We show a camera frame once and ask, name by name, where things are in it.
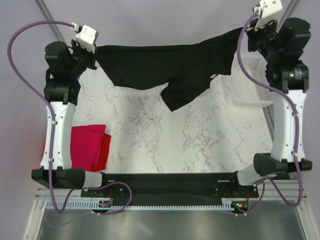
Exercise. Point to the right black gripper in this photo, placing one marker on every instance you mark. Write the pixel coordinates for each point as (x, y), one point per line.
(253, 34)

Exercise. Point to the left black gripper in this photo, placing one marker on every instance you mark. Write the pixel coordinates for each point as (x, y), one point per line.
(91, 55)

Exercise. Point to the black t shirt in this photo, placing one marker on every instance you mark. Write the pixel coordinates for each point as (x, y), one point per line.
(186, 69)

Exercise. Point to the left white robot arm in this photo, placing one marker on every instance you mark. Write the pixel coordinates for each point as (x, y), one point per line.
(65, 66)

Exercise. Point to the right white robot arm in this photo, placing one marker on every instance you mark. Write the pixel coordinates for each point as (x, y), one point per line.
(288, 82)

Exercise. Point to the white plastic basket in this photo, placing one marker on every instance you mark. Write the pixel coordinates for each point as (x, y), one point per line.
(243, 92)

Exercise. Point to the folded pink t shirt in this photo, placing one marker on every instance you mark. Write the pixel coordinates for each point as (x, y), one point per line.
(85, 145)

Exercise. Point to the folded red t shirt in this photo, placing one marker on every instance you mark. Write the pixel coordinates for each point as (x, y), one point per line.
(100, 161)

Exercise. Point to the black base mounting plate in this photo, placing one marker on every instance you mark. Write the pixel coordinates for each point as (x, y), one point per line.
(223, 184)

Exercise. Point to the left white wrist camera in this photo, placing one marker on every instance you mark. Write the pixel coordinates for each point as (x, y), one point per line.
(86, 36)

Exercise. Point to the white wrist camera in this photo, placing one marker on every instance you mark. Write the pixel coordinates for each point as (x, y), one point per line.
(86, 36)
(267, 11)

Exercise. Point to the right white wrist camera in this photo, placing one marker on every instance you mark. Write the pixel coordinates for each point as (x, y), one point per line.
(267, 11)

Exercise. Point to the white slotted cable duct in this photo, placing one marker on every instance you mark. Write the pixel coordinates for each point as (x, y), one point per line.
(225, 205)

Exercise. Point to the aluminium frame rail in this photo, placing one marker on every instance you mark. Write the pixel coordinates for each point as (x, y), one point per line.
(288, 188)

